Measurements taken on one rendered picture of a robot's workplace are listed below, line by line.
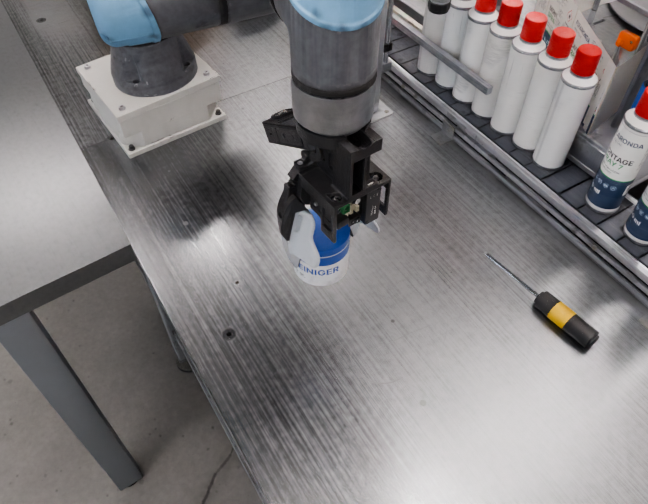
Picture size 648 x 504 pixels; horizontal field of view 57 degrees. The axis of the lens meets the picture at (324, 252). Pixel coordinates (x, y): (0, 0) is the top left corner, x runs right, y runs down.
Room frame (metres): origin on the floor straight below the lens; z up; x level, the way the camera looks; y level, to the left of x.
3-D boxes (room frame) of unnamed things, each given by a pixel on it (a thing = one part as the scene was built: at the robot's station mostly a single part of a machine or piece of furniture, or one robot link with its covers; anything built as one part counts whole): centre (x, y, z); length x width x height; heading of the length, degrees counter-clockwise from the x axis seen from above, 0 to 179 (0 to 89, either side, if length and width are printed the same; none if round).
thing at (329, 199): (0.44, -0.01, 1.14); 0.09 x 0.08 x 0.12; 36
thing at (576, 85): (0.74, -0.37, 0.98); 0.05 x 0.05 x 0.20
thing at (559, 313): (0.50, -0.31, 0.84); 0.20 x 0.03 x 0.03; 38
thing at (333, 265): (0.47, 0.00, 0.99); 0.07 x 0.07 x 0.07
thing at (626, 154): (0.65, -0.43, 0.98); 0.05 x 0.05 x 0.20
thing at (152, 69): (0.94, 0.31, 0.97); 0.15 x 0.15 x 0.10
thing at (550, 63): (0.79, -0.35, 0.98); 0.05 x 0.05 x 0.20
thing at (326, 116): (0.45, -0.01, 1.22); 0.08 x 0.08 x 0.05
